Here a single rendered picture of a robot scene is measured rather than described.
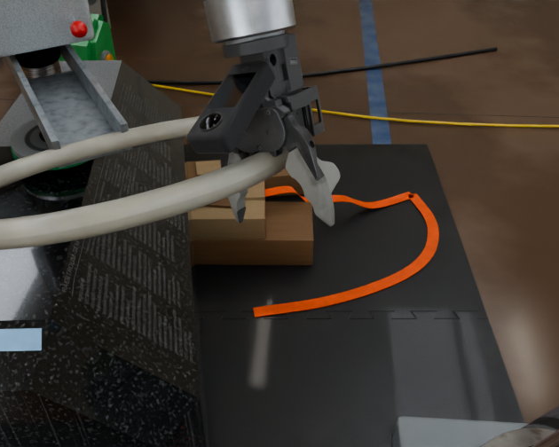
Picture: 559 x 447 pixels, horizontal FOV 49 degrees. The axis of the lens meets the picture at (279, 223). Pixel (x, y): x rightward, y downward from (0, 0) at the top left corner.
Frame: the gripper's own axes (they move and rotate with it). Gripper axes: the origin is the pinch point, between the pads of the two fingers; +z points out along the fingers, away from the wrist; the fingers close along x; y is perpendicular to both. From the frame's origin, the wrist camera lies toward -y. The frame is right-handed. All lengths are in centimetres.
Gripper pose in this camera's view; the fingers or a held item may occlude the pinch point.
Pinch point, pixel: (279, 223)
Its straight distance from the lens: 69.1
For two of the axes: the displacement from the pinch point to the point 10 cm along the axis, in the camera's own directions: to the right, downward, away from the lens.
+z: 1.9, 9.3, 3.2
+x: -8.2, -0.4, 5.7
